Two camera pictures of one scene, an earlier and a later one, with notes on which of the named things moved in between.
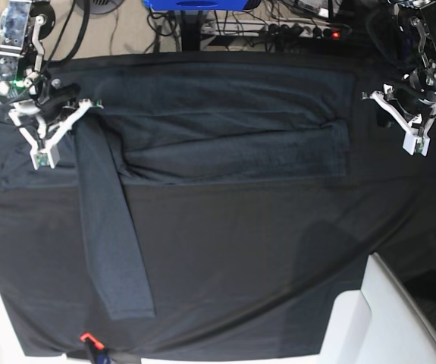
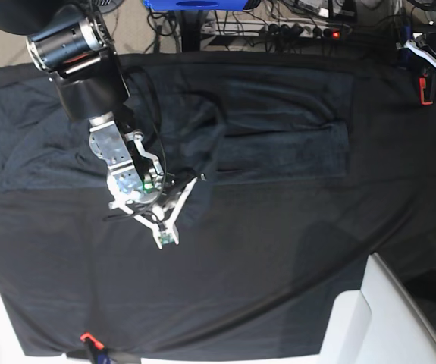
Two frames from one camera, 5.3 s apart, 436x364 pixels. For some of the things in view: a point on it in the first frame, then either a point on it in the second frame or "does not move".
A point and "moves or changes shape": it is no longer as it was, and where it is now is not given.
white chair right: x=383 y=322 does not move
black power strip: x=245 y=29 does not move
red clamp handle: x=100 y=346 does not move
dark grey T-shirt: x=180 y=125 moves or changes shape
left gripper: x=50 y=101 → x=173 y=189
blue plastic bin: x=197 y=4 does not move
